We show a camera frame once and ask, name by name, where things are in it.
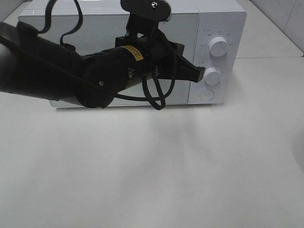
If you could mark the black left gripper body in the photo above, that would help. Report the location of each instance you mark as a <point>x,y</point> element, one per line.
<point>160,52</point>

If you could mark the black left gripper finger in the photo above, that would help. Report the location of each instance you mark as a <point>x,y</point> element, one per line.
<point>188,72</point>

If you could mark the white timer knob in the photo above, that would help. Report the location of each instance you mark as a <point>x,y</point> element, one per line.
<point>212,76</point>

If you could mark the round white door release button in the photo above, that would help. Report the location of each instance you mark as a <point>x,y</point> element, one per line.
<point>207,95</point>

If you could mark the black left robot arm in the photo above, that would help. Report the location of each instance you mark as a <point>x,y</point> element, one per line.
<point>33,66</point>

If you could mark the upper white power knob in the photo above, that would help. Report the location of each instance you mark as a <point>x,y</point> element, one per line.
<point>218,46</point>

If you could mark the white microwave oven body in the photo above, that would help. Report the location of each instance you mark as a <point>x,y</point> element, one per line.
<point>215,18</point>

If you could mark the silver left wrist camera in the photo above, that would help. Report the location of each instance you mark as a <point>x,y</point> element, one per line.
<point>155,10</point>

